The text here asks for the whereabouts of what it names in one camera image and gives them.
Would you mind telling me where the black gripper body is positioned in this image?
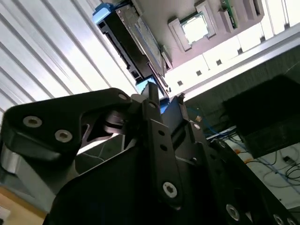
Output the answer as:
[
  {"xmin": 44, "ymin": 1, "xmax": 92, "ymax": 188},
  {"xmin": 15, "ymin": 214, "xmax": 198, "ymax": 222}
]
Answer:
[{"xmin": 46, "ymin": 140, "xmax": 226, "ymax": 225}]

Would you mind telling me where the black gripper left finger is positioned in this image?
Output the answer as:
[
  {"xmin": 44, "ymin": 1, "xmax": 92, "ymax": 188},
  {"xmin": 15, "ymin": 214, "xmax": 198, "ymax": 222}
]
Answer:
[{"xmin": 0, "ymin": 83, "xmax": 185, "ymax": 210}]

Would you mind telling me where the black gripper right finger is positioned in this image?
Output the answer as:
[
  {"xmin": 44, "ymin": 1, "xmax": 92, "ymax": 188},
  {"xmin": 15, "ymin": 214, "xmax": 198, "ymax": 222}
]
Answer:
[{"xmin": 164, "ymin": 93, "xmax": 300, "ymax": 225}]

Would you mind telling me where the hard disk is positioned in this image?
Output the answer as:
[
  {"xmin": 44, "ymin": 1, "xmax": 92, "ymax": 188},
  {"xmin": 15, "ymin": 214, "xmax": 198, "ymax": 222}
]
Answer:
[{"xmin": 92, "ymin": 0, "xmax": 175, "ymax": 117}]

